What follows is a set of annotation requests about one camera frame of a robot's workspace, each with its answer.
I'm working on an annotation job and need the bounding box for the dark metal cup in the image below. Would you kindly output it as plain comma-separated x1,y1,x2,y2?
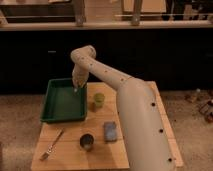
80,134,94,151

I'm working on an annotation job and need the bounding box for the green plastic tray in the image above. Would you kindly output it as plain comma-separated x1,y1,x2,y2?
40,78,87,123

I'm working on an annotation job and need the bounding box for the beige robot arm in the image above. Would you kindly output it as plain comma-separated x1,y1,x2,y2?
70,45,176,171

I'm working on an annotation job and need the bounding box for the green plastic cup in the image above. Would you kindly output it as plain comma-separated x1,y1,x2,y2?
93,93,105,108

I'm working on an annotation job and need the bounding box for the metal fork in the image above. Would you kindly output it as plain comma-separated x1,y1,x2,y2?
39,129,64,161

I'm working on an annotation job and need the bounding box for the wooden railing shelf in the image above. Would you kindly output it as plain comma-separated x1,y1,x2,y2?
0,0,213,31

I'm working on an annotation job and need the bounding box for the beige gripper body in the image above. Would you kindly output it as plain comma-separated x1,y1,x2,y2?
72,65,88,87

